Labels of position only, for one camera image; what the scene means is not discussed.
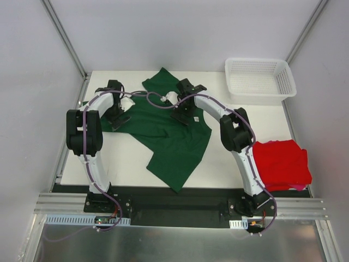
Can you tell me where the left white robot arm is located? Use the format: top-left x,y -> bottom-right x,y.
66,80 -> 135,212

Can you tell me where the white cable duct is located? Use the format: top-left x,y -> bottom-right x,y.
45,215 -> 118,227
229,218 -> 248,230

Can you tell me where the green t shirt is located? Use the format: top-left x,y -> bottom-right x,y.
116,68 -> 212,193

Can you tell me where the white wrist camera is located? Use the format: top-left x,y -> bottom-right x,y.
120,97 -> 135,112
160,91 -> 179,105

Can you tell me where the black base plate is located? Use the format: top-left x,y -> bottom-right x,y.
83,186 -> 276,229

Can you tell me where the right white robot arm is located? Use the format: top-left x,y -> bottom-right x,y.
165,79 -> 270,217

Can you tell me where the red folded t shirt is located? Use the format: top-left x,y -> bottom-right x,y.
252,140 -> 312,192

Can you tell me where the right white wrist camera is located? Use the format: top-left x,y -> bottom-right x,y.
160,91 -> 179,105

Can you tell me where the pink folded t shirt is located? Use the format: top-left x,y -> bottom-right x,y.
290,184 -> 306,191

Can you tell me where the white plastic basket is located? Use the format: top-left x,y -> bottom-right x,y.
225,58 -> 297,106

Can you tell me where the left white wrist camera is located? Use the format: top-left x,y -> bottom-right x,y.
120,97 -> 135,112

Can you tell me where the aluminium frame rail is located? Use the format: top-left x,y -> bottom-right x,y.
34,193 -> 330,220

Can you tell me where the right white cable duct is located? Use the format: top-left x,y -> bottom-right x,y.
229,218 -> 248,230

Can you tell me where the left white cable duct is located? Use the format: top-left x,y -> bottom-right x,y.
45,215 -> 118,227

